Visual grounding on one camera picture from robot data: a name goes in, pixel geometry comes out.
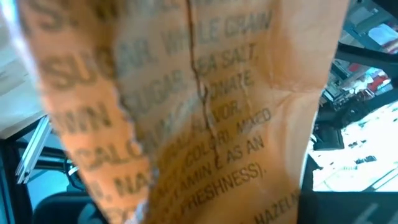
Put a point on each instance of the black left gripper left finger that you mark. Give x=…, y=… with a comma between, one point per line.
x=62, y=211

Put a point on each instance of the pumpkin cereal box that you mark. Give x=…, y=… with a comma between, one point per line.
x=202, y=109

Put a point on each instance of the silver aluminium profile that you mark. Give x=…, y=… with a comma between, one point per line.
x=32, y=149

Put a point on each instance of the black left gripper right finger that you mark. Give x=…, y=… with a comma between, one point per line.
x=342, y=208

